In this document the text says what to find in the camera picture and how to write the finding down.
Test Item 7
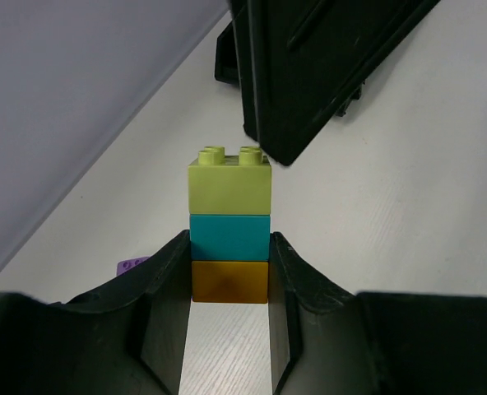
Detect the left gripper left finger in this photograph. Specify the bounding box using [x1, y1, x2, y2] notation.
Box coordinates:
[0, 231, 192, 394]

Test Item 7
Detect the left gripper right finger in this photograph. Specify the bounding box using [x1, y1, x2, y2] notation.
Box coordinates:
[268, 232, 487, 394]

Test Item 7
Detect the purple blue orange lego stack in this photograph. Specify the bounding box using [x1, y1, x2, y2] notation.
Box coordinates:
[116, 256, 149, 277]

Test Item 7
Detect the green blue orange lego stack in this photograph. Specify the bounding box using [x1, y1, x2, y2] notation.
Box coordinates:
[188, 146, 272, 304]

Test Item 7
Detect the black compartment sorting tray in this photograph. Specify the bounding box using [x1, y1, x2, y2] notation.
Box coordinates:
[215, 0, 434, 166]

